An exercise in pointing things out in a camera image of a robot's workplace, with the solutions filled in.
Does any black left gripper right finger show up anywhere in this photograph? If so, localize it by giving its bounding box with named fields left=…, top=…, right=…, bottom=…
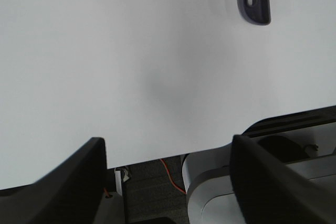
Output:
left=229, top=135, right=335, bottom=223

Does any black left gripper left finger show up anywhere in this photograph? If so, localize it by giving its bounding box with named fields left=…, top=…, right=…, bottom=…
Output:
left=1, top=137, right=125, bottom=223

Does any white grey robot base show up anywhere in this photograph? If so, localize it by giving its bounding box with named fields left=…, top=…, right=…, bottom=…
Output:
left=182, top=106, right=335, bottom=223

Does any white table leg bracket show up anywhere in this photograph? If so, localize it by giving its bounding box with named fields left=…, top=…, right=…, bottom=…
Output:
left=114, top=166, right=130, bottom=196

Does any orange cable on floor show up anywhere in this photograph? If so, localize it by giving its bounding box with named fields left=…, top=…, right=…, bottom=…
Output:
left=160, top=158, right=187, bottom=195

